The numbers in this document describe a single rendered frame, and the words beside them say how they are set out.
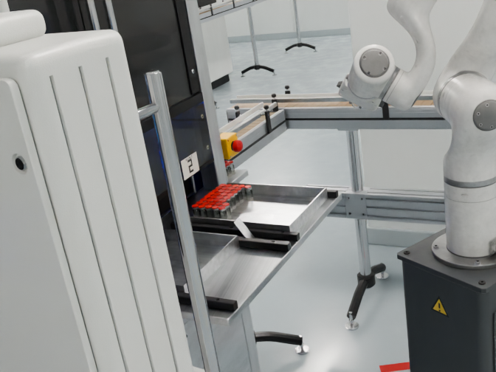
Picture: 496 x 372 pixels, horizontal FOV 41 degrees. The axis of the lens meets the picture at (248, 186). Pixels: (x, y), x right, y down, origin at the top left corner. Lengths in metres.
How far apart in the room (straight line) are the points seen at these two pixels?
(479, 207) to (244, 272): 0.56
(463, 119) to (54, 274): 0.89
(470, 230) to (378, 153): 1.86
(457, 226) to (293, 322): 1.55
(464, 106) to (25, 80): 0.92
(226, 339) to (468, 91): 1.23
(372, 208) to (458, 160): 1.36
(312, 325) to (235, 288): 1.46
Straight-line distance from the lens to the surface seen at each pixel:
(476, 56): 1.53
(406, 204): 2.78
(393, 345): 2.82
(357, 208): 2.86
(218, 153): 2.11
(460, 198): 1.55
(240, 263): 1.65
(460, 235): 1.59
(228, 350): 2.29
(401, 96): 1.42
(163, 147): 0.95
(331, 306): 3.10
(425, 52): 1.41
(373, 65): 1.39
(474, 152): 1.49
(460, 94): 1.44
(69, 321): 0.88
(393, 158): 3.38
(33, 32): 0.93
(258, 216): 1.89
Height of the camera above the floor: 1.64
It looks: 21 degrees down
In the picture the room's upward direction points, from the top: 9 degrees counter-clockwise
